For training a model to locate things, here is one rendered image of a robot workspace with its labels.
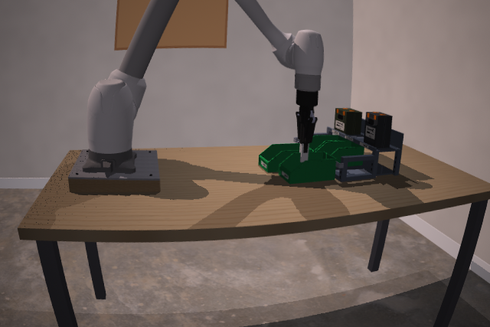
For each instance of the grey metal shelf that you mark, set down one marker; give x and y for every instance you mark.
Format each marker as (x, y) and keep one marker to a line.
(370, 166)

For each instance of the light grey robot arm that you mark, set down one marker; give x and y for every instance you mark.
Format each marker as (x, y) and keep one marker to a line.
(109, 108)

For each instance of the green bin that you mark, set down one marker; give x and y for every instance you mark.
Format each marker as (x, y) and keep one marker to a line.
(310, 170)
(343, 148)
(318, 141)
(276, 154)

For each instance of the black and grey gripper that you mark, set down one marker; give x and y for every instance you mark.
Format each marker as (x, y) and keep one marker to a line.
(305, 115)

